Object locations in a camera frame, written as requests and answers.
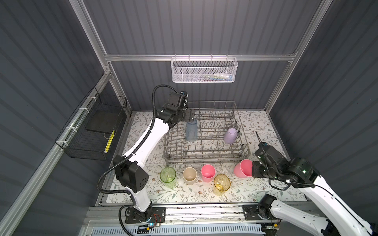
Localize beige plastic cup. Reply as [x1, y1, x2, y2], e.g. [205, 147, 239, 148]
[183, 167, 197, 185]

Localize black wire wall basket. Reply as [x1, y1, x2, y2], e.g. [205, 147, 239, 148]
[56, 88, 131, 161]

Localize green transparent cup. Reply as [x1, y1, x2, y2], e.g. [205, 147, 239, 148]
[159, 167, 177, 189]

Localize items in white basket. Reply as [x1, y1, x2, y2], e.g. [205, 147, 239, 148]
[197, 73, 234, 83]

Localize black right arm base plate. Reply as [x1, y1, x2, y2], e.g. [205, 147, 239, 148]
[242, 204, 278, 221]

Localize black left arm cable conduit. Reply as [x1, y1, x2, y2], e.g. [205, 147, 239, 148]
[96, 84, 184, 236]

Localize pink plastic cup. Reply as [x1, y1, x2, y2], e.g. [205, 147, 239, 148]
[201, 164, 216, 183]
[233, 159, 253, 178]

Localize yellow scrub brush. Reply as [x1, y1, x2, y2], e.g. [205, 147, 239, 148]
[104, 130, 116, 153]

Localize yellow transparent cup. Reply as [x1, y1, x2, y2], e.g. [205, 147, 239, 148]
[213, 174, 231, 196]

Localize white mesh wall basket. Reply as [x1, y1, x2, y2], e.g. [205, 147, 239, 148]
[170, 57, 238, 83]

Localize grey wire dish rack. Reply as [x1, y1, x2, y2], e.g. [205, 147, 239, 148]
[163, 101, 251, 165]

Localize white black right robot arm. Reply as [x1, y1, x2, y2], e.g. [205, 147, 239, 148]
[252, 142, 378, 236]

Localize lilac plastic cup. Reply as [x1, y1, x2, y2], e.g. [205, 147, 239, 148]
[223, 128, 238, 145]

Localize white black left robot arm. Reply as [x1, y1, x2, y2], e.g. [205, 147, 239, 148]
[115, 91, 194, 213]

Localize blue transparent cup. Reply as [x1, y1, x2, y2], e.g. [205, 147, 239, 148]
[186, 119, 198, 142]

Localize floral table mat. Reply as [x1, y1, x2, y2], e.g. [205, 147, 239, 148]
[124, 111, 306, 204]

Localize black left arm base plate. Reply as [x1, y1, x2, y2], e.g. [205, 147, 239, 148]
[125, 207, 166, 224]

